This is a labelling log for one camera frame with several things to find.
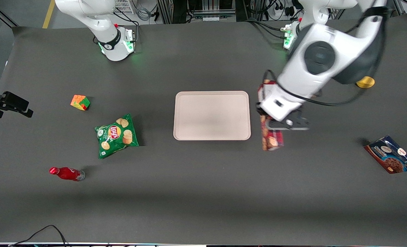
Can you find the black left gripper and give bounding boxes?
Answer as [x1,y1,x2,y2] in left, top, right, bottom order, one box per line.
[256,103,310,122]

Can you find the red cookie box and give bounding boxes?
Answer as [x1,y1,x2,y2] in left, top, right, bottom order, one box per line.
[258,79,285,152]

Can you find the beige plastic tray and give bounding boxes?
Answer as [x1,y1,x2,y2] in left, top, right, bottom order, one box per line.
[173,91,252,141]

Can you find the blue chocolate cookie bag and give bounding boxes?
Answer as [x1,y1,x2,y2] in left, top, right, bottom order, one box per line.
[363,135,407,174]

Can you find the white perforated box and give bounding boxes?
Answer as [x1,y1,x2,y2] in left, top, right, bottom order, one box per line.
[114,0,136,15]

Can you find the multicolour puzzle cube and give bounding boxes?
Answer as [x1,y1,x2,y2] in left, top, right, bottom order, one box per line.
[70,95,91,111]

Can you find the red soda bottle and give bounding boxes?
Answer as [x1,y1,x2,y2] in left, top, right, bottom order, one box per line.
[49,167,85,182]

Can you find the green chips bag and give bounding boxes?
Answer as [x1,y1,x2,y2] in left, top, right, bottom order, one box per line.
[94,114,140,160]

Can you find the dark grey table mat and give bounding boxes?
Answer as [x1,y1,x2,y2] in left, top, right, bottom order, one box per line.
[0,12,407,246]

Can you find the yellow lemon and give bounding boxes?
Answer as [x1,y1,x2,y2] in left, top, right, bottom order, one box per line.
[356,76,375,89]

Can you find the aluminium equipment rack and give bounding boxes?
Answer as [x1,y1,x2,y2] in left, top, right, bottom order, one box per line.
[156,0,239,24]

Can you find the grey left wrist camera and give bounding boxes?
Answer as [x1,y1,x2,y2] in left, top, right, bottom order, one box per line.
[266,117,311,132]

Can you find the black left arm base cables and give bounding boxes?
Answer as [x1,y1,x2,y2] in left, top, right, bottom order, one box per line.
[245,19,290,40]

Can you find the thin black loose cable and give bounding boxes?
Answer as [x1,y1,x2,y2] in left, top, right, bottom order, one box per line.
[7,225,69,247]

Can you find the black right arm base cable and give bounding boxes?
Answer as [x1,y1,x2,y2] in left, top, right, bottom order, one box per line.
[93,10,140,45]

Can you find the coiled grey cable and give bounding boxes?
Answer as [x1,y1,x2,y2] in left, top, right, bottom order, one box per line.
[136,0,153,22]

